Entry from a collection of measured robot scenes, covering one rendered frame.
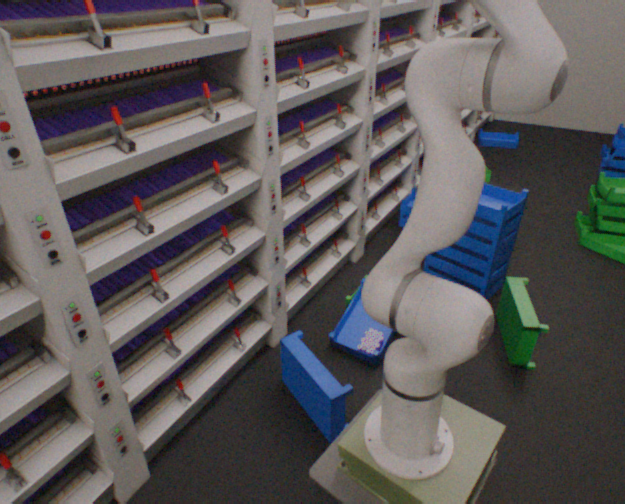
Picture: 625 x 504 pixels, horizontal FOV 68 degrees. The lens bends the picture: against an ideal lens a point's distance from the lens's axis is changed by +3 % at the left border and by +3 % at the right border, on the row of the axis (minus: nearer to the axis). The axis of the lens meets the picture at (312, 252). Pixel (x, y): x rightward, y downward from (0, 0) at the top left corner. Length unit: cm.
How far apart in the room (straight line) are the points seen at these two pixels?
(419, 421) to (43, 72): 92
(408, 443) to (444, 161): 57
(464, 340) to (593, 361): 129
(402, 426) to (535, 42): 70
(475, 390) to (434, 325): 99
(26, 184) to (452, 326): 76
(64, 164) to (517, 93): 80
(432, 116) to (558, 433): 122
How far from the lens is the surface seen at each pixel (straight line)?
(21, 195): 95
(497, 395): 176
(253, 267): 160
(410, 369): 86
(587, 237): 275
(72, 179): 99
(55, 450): 127
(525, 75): 71
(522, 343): 180
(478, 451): 111
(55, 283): 103
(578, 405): 184
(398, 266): 80
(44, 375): 115
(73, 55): 98
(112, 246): 111
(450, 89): 75
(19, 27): 100
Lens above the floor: 125
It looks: 32 degrees down
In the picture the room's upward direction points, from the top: straight up
